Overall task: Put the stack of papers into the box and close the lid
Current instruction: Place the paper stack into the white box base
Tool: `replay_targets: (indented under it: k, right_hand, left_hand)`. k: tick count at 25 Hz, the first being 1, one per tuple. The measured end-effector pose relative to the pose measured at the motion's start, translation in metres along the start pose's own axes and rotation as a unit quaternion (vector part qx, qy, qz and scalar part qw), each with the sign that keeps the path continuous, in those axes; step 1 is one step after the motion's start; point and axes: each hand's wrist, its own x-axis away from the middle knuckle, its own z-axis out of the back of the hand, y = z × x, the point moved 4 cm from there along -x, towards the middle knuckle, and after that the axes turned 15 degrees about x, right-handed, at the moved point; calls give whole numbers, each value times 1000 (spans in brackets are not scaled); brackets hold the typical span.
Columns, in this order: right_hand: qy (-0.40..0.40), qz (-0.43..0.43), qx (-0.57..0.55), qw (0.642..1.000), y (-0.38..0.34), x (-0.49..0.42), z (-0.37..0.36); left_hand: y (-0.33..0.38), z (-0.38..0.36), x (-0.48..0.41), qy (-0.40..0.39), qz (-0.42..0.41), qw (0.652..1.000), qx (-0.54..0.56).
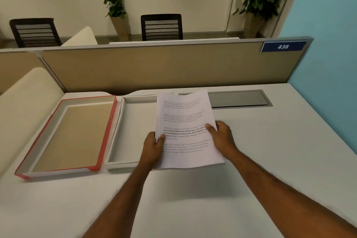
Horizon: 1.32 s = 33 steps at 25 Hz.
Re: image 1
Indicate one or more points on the person's right hand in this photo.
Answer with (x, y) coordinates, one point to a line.
(224, 140)

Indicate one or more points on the person's left hand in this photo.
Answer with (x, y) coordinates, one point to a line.
(150, 150)

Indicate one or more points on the person's left thumb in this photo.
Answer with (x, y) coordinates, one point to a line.
(161, 138)

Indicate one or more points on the person's right thumb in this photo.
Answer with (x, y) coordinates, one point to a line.
(211, 129)

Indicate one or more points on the printed white paper sheet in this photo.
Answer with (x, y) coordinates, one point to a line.
(184, 123)

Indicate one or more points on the person's left forearm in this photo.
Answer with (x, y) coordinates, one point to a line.
(121, 203)

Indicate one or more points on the person's right forearm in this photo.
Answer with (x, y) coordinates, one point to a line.
(287, 198)

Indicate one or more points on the white box tray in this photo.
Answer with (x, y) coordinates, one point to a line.
(131, 131)

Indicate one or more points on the beige desk partition panel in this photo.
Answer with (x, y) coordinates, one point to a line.
(156, 67)

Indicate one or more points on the red-edged box lid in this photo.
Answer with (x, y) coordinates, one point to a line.
(69, 136)

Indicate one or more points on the blue number sign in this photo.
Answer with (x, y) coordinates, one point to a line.
(283, 46)

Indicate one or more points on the black slatted office chair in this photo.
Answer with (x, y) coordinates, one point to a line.
(35, 32)
(161, 27)

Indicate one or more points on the small potted green plant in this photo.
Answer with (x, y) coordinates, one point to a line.
(117, 9)

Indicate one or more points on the cream curved side divider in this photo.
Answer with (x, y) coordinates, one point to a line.
(23, 112)

